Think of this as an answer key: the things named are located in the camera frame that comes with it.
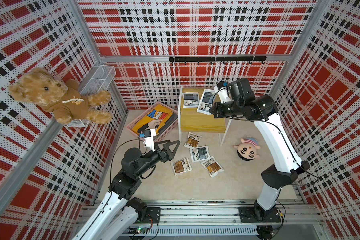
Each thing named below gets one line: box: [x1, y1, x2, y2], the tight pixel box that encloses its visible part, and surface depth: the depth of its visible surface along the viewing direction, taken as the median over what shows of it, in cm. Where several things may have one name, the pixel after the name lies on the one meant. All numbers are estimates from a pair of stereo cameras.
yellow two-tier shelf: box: [177, 85, 231, 146], surface depth 80 cm
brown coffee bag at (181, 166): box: [170, 157, 193, 176], surface depth 90 cm
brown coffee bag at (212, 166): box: [200, 156, 224, 178], surface depth 90 cm
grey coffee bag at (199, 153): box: [189, 145, 211, 163], surface depth 97 cm
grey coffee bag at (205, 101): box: [196, 89, 216, 115], surface depth 73 cm
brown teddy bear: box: [8, 68, 112, 124], surface depth 54 cm
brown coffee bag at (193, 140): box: [184, 131, 202, 149], surface depth 103 cm
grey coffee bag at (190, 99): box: [182, 92, 200, 109], surface depth 80 cm
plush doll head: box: [233, 137, 261, 161], surface depth 91 cm
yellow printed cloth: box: [131, 104, 174, 135], surface depth 107 cm
